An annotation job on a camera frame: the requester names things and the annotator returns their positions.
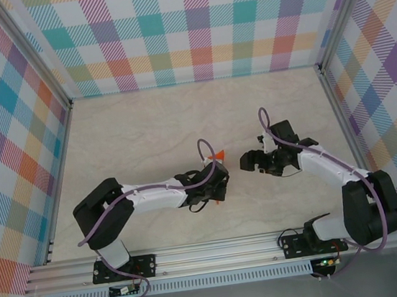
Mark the orange paper sheet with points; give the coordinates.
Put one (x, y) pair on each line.
(220, 156)

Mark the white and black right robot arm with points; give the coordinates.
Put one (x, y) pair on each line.
(331, 168)

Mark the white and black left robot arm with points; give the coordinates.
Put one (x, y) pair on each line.
(154, 197)

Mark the circuit board with green light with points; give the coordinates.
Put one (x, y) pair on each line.
(326, 262)

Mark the small black circuit board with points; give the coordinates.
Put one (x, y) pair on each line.
(122, 291)

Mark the aluminium mounting rail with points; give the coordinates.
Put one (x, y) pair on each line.
(215, 255)

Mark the aluminium side rail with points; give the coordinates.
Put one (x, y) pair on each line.
(61, 180)
(347, 108)

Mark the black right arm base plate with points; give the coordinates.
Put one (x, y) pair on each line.
(292, 245)

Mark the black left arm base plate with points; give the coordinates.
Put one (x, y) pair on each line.
(145, 265)

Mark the aluminium frame post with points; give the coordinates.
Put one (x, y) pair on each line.
(344, 11)
(33, 56)

